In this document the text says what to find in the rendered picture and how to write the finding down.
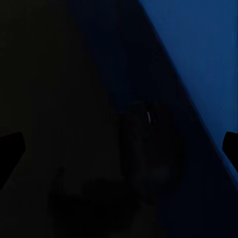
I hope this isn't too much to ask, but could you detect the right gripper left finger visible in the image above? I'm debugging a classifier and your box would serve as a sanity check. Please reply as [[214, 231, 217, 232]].
[[0, 132, 26, 191]]

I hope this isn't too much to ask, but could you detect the mouse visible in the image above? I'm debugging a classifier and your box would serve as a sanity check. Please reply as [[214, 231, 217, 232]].
[[120, 100, 187, 203]]

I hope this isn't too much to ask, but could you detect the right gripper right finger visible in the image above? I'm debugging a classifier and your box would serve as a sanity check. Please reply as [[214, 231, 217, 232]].
[[222, 132, 238, 172]]

